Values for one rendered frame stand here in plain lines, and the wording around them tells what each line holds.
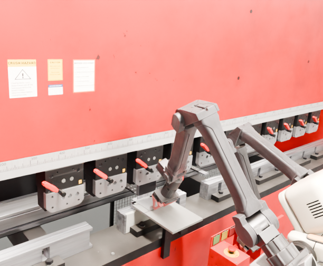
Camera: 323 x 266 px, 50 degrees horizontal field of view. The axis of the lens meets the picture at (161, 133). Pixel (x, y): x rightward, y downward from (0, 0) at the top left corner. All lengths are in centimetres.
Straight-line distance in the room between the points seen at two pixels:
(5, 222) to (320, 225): 119
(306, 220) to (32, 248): 94
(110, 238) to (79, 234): 18
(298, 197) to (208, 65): 81
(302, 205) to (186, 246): 82
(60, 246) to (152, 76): 76
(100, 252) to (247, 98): 110
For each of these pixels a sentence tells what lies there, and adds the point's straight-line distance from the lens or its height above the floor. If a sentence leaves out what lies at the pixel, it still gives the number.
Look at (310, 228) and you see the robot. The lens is 111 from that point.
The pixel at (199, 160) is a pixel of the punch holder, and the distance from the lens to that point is 176.
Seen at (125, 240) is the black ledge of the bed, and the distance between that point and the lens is 157.
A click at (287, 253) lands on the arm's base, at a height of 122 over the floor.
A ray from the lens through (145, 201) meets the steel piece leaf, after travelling 161.
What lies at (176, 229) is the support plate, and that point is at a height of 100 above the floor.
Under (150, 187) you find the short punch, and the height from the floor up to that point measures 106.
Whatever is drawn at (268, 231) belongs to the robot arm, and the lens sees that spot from 102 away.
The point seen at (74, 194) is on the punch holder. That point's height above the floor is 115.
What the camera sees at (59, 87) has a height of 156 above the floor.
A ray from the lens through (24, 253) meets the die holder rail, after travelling 139.
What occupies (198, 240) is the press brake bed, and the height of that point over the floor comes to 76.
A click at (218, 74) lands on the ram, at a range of 171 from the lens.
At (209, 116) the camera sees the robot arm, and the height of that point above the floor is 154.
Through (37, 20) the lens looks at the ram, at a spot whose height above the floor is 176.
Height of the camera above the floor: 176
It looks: 17 degrees down
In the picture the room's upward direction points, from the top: 4 degrees clockwise
